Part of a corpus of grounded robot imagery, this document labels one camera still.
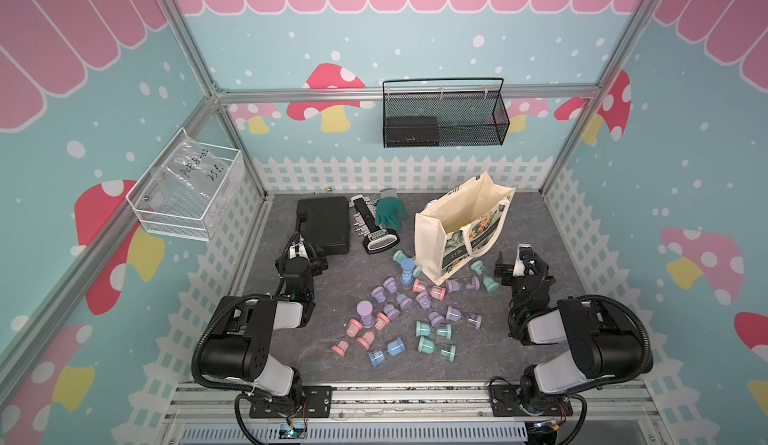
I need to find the large purple hourglass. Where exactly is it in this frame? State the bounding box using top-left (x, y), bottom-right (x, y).
top-left (356, 300), bottom-right (375, 329)

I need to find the cream floral canvas tote bag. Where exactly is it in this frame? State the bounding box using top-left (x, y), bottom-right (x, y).
top-left (414, 173), bottom-right (516, 285)

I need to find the teal hourglass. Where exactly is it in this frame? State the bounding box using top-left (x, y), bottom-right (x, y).
top-left (393, 250), bottom-right (422, 278)

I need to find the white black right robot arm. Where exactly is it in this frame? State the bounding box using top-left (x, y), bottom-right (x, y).
top-left (494, 244), bottom-right (654, 416)

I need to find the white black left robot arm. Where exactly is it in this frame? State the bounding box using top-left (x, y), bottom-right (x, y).
top-left (191, 232), bottom-right (328, 414)

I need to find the green hourglass by bag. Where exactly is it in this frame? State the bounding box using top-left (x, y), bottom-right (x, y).
top-left (470, 260), bottom-right (500, 293)

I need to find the purple hourglass upper cluster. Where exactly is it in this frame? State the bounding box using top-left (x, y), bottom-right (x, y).
top-left (370, 276), bottom-right (398, 304)

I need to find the purple hourglass right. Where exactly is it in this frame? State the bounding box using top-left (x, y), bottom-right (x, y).
top-left (445, 306), bottom-right (483, 330)

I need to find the pink hourglass upper left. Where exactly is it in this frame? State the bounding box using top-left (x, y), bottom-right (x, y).
top-left (346, 312), bottom-right (391, 338)

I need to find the pink hourglass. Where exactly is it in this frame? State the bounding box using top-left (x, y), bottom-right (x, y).
top-left (346, 312), bottom-right (391, 338)
top-left (412, 279), bottom-right (446, 301)
top-left (330, 331), bottom-right (376, 357)

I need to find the pink hourglass front left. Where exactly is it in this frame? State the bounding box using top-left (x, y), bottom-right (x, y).
top-left (330, 331), bottom-right (376, 357)

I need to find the pink hourglass centre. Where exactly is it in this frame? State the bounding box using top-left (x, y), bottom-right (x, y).
top-left (412, 279), bottom-right (446, 301)

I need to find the green hourglass middle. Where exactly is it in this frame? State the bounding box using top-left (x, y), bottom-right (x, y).
top-left (415, 321), bottom-right (453, 340)

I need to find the green hourglass front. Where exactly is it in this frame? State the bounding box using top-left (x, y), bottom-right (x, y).
top-left (417, 336), bottom-right (457, 363)

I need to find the black plastic tool case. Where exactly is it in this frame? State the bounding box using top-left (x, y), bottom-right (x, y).
top-left (295, 195), bottom-right (351, 256)

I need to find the green work glove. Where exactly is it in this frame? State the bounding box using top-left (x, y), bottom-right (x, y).
top-left (375, 188), bottom-right (408, 231)

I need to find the black box in basket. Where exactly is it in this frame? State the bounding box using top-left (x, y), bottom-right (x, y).
top-left (383, 116), bottom-right (440, 148)

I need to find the clear acrylic wall bin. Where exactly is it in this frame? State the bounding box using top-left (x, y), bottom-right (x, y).
top-left (126, 129), bottom-right (245, 242)

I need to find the black wire mesh basket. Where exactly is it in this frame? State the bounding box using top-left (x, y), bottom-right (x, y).
top-left (381, 77), bottom-right (510, 148)

